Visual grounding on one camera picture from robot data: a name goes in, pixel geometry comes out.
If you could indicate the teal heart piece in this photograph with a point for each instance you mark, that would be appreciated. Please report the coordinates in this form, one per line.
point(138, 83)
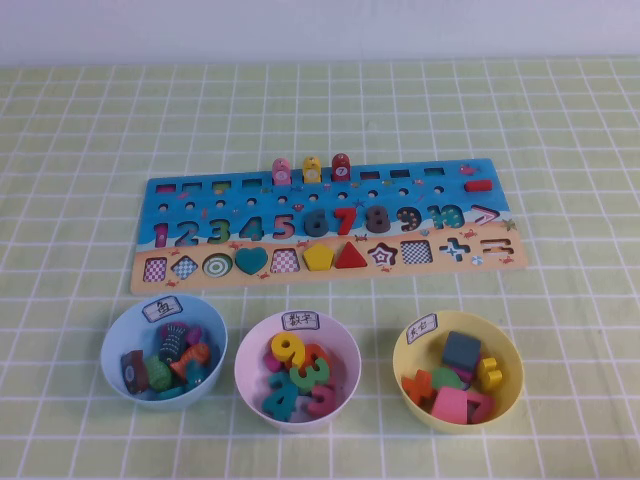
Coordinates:
point(251, 260)

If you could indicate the pink fish peg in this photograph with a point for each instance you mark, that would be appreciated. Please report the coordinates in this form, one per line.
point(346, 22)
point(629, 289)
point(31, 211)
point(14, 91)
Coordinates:
point(281, 172)

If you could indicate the dark blue square piece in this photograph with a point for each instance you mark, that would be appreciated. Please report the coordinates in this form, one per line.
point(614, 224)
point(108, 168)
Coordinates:
point(461, 350)

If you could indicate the purple striped fish piece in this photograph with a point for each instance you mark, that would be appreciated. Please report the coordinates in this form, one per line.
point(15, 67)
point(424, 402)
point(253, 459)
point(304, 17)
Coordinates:
point(172, 342)

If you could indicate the red number seven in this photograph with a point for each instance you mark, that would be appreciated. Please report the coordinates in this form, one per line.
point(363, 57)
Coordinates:
point(347, 220)

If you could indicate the teal flat fish piece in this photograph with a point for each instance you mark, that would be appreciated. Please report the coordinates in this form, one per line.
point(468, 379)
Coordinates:
point(171, 393)

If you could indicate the green fish piece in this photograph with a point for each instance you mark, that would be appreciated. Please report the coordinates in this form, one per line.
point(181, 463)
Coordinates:
point(159, 374)

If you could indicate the light blue plastic bowl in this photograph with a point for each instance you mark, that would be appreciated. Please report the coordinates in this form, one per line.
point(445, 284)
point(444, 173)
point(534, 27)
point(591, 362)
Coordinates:
point(125, 330)

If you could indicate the orange number piece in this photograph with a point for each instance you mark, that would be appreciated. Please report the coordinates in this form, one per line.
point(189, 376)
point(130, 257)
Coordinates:
point(319, 355)

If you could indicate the green round piece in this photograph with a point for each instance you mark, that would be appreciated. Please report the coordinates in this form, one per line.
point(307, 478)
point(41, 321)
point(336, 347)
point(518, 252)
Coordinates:
point(447, 378)

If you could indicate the yellow fish peg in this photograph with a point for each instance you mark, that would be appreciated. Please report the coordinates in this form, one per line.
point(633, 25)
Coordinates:
point(311, 170)

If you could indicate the pink plastic bowl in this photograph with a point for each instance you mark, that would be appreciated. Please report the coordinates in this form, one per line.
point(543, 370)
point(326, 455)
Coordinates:
point(345, 350)

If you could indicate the pink trapezoid piece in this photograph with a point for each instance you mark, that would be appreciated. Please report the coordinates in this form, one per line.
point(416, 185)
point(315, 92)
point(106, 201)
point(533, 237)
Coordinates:
point(449, 405)

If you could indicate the brown fish piece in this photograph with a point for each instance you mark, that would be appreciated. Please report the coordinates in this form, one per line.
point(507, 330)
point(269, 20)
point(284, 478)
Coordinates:
point(134, 372)

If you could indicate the colourful wooden puzzle board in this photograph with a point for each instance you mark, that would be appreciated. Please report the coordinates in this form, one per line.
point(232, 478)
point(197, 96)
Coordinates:
point(350, 197)

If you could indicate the green checked tablecloth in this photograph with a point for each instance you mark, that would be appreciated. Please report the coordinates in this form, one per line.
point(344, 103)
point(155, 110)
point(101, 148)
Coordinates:
point(75, 150)

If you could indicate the white paper label sticker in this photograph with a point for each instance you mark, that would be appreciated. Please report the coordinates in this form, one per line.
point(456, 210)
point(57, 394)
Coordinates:
point(301, 321)
point(165, 310)
point(421, 328)

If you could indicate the orange fish piece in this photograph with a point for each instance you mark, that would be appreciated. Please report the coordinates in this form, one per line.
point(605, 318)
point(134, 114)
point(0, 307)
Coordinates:
point(192, 359)

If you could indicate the yellow equals sign piece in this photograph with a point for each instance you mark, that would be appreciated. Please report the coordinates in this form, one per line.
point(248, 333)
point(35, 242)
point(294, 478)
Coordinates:
point(489, 375)

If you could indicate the yellow number nine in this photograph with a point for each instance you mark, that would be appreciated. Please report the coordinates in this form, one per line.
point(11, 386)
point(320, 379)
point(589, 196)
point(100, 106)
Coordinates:
point(287, 350)

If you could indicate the orange cross sign piece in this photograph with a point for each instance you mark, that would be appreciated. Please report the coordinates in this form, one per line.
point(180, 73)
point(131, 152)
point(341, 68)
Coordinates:
point(419, 387)

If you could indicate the light pink number piece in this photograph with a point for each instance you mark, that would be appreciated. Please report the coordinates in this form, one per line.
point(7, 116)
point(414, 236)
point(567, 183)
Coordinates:
point(270, 361)

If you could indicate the red triangle piece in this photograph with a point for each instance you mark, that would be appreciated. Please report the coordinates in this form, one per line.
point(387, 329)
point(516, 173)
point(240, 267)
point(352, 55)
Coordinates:
point(351, 259)

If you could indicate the magenta fish piece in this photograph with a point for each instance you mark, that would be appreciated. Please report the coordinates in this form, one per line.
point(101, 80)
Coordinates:
point(195, 336)

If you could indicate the red fish peg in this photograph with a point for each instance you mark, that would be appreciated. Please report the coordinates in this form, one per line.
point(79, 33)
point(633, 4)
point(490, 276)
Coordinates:
point(341, 167)

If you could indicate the red minus bar piece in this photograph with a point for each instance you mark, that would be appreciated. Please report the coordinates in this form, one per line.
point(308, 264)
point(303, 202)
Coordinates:
point(478, 185)

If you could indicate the yellow pentagon piece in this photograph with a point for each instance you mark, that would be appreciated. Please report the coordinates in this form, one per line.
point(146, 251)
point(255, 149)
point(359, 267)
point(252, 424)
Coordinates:
point(318, 257)

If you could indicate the teal number four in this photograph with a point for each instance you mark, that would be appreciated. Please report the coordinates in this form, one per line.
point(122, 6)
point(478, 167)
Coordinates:
point(282, 397)

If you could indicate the magenta number five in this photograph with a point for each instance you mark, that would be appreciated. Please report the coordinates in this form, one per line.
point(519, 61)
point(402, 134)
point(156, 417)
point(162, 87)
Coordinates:
point(322, 400)

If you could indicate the magenta shape piece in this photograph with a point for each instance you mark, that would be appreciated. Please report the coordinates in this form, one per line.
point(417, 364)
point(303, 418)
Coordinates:
point(472, 372)

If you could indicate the yellow plastic bowl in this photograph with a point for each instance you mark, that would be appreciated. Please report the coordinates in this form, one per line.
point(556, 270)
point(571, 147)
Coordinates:
point(505, 345)

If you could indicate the green number three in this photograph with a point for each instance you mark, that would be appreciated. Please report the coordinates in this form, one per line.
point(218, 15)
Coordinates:
point(310, 377)

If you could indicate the pink greater-than sign piece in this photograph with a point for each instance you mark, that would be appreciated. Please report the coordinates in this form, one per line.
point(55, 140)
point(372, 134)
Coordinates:
point(481, 406)

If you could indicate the dark blue number six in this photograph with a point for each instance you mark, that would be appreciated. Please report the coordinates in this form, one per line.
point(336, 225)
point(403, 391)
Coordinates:
point(315, 227)

